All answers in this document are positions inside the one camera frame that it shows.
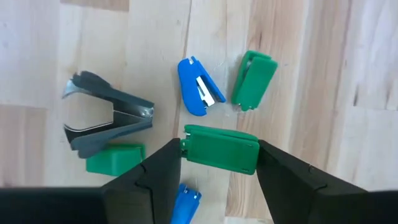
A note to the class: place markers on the green mini stapler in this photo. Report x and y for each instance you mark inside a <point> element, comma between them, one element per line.
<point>115,160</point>
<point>220,152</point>
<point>258,79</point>

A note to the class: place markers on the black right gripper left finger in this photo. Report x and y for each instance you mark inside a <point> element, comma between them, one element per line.
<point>161,174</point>

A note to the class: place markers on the black staple remover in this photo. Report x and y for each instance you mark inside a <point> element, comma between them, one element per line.
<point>130,107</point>

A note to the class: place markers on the blue mini stapler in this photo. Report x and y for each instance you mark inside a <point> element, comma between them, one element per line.
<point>189,90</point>
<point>185,207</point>

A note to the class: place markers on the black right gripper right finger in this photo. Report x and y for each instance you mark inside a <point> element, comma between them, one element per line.
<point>286,180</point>

